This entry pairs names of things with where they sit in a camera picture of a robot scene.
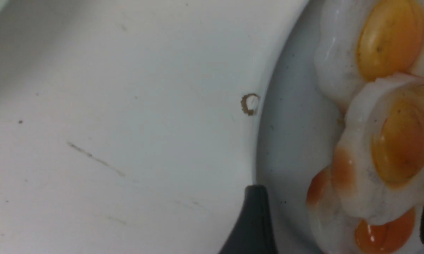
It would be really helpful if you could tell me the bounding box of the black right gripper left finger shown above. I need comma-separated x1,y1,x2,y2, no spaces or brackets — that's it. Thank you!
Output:
219,185,278,254

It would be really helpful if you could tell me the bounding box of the fried egg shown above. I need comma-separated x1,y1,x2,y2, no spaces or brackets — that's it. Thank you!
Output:
314,0,424,113
306,166,424,254
332,73,424,225

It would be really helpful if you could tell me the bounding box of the grey plate with eggs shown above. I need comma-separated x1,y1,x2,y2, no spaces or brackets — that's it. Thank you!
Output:
255,0,424,254

